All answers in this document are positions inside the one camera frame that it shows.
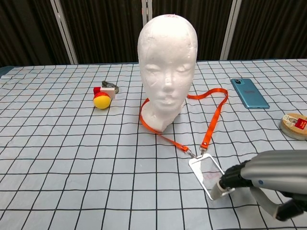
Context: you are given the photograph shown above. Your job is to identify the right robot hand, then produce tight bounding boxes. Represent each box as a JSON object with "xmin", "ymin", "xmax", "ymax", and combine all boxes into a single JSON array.
[{"xmin": 211, "ymin": 149, "xmax": 307, "ymax": 222}]

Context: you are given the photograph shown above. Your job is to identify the clear badge holder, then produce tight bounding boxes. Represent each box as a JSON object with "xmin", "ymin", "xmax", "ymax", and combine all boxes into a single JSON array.
[{"xmin": 188, "ymin": 149, "xmax": 236, "ymax": 200}]

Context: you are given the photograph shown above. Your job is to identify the orange lanyard strap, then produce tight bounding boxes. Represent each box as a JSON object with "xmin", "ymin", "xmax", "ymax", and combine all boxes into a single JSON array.
[{"xmin": 140, "ymin": 88, "xmax": 229, "ymax": 154}]

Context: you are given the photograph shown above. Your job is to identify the white foam mannequin head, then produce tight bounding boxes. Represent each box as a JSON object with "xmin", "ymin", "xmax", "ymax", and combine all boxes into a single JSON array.
[{"xmin": 137, "ymin": 14, "xmax": 199, "ymax": 133}]

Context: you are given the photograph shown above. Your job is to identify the round tin red label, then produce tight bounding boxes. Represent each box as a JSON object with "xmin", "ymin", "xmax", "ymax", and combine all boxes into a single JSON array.
[{"xmin": 279, "ymin": 113, "xmax": 307, "ymax": 140}]

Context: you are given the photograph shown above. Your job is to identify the blue smartphone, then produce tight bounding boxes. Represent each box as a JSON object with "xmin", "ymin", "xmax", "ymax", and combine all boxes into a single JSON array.
[{"xmin": 231, "ymin": 78, "xmax": 270, "ymax": 110}]

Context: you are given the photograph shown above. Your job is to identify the black folding screen panel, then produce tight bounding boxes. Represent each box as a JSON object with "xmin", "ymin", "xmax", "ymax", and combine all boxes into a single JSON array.
[
  {"xmin": 0, "ymin": 0, "xmax": 79, "ymax": 68},
  {"xmin": 141, "ymin": 0, "xmax": 242, "ymax": 63},
  {"xmin": 219, "ymin": 0, "xmax": 307, "ymax": 60},
  {"xmin": 50, "ymin": 0, "xmax": 147, "ymax": 65}
]

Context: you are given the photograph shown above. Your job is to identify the red and white block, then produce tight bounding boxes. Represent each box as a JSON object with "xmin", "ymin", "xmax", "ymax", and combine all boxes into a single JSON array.
[{"xmin": 93, "ymin": 86, "xmax": 117, "ymax": 99}]

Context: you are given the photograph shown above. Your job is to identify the yellow and red ball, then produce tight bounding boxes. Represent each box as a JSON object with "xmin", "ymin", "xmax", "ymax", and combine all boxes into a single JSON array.
[{"xmin": 93, "ymin": 92, "xmax": 113, "ymax": 110}]

